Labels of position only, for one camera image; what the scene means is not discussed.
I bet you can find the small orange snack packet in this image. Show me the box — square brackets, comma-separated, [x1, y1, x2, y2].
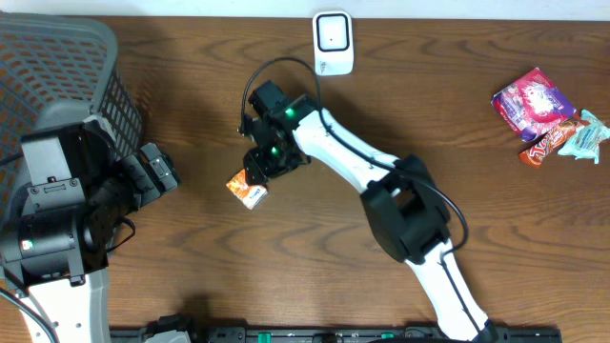
[226, 169, 268, 210]

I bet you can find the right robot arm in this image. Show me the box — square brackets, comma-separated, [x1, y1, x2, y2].
[240, 81, 496, 342]

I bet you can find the orange chocolate bar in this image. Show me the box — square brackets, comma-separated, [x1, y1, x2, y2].
[518, 119, 589, 168]

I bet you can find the grey plastic mesh basket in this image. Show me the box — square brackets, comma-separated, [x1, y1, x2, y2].
[1, 12, 144, 220]

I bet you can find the purple snack packet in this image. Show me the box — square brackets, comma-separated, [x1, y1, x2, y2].
[491, 68, 577, 142]

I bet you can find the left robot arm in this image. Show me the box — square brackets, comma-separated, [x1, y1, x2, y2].
[1, 121, 180, 342]

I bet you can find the teal white snack packet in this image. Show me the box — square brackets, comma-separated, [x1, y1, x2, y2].
[558, 110, 609, 164]

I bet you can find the white barcode scanner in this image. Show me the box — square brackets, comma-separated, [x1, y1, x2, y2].
[312, 10, 355, 76]

